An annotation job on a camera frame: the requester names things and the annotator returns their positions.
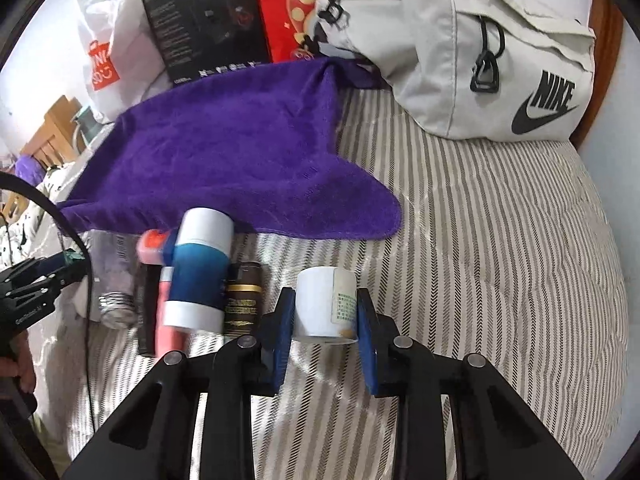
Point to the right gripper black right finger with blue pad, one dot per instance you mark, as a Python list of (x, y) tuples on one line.
[(496, 434)]

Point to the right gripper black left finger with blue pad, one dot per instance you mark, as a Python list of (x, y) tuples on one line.
[(150, 434)]

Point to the dark brown gold bottle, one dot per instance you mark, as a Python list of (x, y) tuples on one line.
[(242, 299)]

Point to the blue white cylindrical bottle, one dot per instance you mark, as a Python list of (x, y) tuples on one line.
[(199, 269)]

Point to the person's left hand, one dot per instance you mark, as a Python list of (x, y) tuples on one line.
[(20, 364)]

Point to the black rectangular bar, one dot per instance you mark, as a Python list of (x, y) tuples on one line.
[(146, 284)]

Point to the purple cloth background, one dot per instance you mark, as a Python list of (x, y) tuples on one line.
[(29, 169)]

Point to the pink jar blue lid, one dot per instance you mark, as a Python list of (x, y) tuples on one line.
[(156, 247)]

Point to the striped bed sheet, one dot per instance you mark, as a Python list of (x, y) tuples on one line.
[(504, 250)]

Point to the white shopping bag red logo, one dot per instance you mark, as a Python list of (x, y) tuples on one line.
[(122, 62)]

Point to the purple towel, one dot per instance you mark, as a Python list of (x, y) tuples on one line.
[(258, 145)]

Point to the black product box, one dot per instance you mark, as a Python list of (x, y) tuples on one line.
[(199, 38)]

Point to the grey Nike bag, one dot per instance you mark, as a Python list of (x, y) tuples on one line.
[(503, 70)]

